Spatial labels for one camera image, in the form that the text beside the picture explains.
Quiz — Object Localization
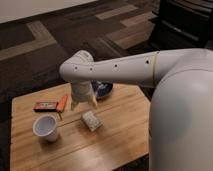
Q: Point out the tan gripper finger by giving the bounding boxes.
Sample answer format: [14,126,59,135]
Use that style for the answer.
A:
[71,100,78,111]
[91,96,98,108]

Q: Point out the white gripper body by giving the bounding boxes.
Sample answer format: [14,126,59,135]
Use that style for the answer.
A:
[71,82,94,102]

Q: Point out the orange pepper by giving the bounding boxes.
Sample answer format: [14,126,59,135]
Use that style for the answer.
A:
[56,94,68,117]

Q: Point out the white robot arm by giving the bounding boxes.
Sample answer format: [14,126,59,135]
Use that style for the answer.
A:
[59,48,213,171]

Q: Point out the dark blue bowl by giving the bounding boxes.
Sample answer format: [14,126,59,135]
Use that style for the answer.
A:
[92,81,113,99]

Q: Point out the dark red snack box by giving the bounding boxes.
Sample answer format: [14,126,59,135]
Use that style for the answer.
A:
[34,102,58,112]

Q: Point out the black office chair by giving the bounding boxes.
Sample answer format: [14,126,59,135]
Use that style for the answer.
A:
[149,0,213,50]

